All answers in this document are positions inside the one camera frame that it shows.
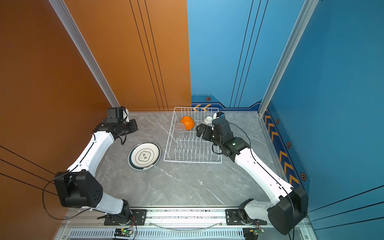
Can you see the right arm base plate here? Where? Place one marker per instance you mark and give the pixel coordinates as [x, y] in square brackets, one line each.
[236, 217]

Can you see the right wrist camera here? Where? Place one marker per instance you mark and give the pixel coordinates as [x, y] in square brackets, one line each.
[218, 115]

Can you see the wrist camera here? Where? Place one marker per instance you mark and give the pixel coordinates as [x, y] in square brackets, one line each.
[125, 114]
[218, 115]

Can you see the left circuit board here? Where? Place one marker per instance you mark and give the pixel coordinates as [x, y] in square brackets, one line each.
[123, 233]

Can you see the white plate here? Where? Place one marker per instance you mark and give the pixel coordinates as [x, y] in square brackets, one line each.
[144, 156]

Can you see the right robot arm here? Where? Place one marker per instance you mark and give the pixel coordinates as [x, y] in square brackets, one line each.
[288, 205]

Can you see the clear glass cup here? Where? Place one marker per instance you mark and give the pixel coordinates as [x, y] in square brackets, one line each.
[180, 127]

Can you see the aluminium front rail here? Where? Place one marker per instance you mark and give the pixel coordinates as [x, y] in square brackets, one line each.
[173, 223]

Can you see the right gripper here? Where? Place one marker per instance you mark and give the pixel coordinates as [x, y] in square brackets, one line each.
[208, 129]

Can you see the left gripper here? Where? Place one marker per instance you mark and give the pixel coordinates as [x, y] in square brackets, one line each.
[134, 128]

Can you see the circuit board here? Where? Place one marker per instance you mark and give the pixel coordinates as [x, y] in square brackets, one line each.
[123, 233]
[252, 233]

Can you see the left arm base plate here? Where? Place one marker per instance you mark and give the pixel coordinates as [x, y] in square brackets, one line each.
[137, 217]

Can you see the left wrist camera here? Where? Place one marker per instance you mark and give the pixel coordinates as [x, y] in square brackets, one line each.
[125, 114]

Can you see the white wire dish rack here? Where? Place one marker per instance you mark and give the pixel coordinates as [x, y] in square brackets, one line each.
[187, 147]

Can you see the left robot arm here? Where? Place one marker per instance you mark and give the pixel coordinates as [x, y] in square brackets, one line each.
[77, 187]

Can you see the right circuit board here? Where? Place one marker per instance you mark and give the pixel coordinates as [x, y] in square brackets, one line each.
[252, 233]

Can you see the white small bowl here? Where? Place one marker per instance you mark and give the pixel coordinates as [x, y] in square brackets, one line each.
[208, 120]

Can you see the orange bowl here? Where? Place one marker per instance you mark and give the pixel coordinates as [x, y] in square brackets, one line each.
[188, 122]

